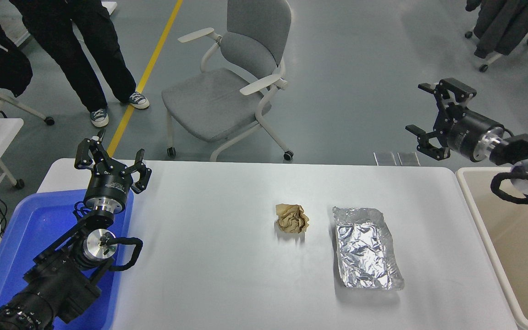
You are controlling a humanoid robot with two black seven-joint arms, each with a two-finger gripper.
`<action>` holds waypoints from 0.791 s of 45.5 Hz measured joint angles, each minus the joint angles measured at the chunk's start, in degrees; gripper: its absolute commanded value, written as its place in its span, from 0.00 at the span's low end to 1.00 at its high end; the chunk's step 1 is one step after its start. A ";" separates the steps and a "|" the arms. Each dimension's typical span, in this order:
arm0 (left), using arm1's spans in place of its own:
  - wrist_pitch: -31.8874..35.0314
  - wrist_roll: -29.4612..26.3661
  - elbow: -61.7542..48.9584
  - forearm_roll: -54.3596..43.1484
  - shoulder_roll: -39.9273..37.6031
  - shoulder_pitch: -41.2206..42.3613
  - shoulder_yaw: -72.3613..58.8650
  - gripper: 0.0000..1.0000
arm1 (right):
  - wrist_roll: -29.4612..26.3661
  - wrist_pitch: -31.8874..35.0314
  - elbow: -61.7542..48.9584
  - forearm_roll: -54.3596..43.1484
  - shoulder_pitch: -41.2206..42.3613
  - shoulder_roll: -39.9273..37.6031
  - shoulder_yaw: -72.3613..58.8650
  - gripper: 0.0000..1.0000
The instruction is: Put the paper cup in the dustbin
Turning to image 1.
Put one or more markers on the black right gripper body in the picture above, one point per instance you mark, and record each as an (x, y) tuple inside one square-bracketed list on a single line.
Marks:
[(468, 135)]

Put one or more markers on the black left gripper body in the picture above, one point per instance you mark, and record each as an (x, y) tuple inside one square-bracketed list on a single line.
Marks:
[(108, 185)]

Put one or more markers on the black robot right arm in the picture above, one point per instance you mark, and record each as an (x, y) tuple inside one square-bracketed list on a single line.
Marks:
[(525, 153)]

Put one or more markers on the crumpled tan paper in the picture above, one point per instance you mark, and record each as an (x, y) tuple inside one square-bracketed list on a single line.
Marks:
[(291, 219)]

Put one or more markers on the metal floor plate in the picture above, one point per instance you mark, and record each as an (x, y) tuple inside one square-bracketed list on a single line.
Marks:
[(408, 158), (384, 158)]

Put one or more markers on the blue plastic tray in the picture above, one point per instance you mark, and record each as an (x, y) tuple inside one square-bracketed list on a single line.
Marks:
[(21, 229)]

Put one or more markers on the white-framed chair with jacket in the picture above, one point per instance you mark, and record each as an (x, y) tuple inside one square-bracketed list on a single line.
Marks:
[(5, 103)]

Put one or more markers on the person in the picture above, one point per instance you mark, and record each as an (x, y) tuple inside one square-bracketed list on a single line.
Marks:
[(76, 50)]

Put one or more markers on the grey office chair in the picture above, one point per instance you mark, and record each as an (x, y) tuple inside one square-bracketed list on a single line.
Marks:
[(218, 98)]

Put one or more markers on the large pale bin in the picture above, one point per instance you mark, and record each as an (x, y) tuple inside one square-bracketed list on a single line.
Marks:
[(511, 238)]

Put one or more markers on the black jacket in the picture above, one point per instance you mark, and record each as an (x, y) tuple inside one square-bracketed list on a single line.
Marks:
[(5, 64)]

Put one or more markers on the silver foil tray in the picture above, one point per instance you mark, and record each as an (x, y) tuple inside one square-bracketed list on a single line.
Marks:
[(365, 250)]

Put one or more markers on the grey metal platform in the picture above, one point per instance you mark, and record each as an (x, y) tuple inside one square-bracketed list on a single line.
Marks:
[(19, 35)]

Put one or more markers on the white flat board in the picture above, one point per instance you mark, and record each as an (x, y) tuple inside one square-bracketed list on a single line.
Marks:
[(109, 5)]

